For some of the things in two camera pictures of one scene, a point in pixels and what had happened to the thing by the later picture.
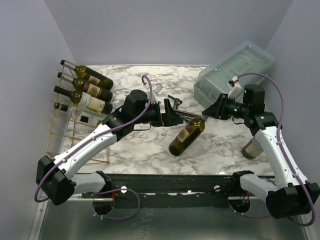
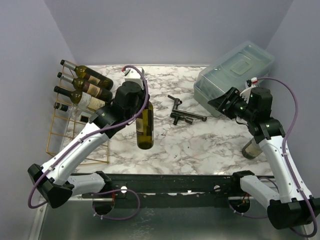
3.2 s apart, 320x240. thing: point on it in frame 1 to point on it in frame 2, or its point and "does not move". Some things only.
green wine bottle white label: [83, 99] does not move
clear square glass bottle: [82, 114] does not move
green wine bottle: [187, 136] to [145, 128]
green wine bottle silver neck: [86, 73] does not move
